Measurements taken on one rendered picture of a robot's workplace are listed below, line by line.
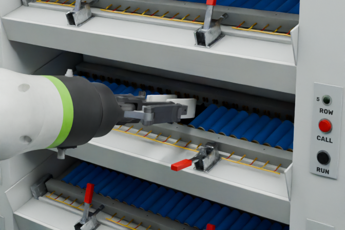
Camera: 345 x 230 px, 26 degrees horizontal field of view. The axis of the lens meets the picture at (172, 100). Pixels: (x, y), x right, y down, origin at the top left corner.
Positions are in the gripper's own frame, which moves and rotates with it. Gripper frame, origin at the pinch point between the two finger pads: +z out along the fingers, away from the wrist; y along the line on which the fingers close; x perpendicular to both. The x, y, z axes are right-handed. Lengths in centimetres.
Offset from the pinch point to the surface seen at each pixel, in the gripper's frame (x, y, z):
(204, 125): -2.8, 2.5, 6.0
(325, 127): 2.1, 27.9, -4.5
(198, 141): -5.1, 3.6, 3.3
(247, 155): -5.3, 12.7, 3.1
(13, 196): -23.7, -37.4, 3.4
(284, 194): -8.7, 21.4, -0.5
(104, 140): -8.0, -13.6, 1.0
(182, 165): -7.1, 7.5, -5.8
